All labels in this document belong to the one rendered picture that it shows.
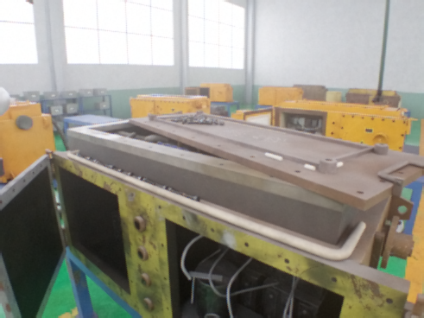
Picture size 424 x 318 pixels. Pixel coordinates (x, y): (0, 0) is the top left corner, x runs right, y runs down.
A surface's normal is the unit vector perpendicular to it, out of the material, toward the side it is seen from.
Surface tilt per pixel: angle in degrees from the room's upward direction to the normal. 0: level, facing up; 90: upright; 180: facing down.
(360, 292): 90
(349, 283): 90
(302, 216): 90
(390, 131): 90
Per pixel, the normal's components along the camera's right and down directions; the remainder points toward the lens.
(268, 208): -0.64, 0.22
